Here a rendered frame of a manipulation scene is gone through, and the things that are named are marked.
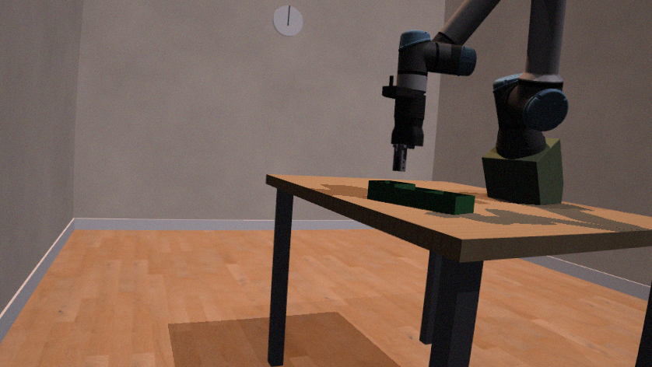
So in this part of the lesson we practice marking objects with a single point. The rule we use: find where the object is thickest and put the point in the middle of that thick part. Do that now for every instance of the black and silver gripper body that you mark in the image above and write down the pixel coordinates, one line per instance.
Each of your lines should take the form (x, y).
(409, 109)

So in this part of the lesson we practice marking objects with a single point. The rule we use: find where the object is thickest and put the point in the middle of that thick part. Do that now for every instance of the green rack of bins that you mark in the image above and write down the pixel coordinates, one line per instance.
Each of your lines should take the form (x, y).
(408, 194)

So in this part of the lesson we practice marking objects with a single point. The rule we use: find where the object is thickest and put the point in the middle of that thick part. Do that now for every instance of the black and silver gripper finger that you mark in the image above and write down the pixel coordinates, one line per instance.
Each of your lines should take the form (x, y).
(396, 155)
(403, 155)

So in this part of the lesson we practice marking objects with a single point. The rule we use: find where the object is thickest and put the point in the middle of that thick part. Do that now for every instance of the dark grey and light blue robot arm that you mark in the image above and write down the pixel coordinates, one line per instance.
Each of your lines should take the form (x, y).
(537, 106)

